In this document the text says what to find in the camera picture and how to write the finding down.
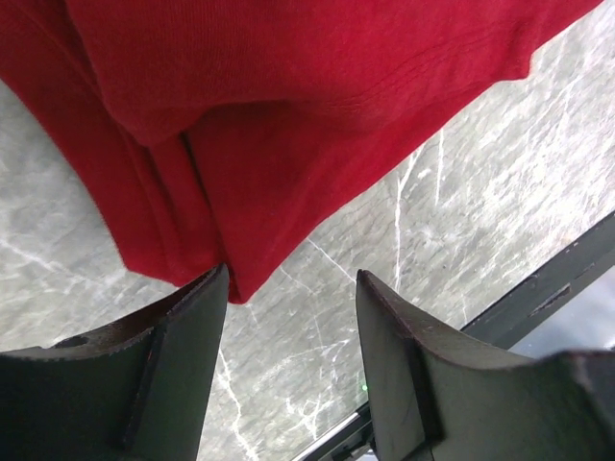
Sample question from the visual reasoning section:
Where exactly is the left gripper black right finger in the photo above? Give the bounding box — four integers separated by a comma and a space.
356, 270, 614, 460

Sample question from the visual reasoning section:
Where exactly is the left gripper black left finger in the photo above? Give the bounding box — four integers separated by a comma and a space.
1, 266, 229, 460

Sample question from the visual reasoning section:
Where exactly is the red t shirt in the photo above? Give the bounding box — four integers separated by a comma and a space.
1, 0, 595, 303

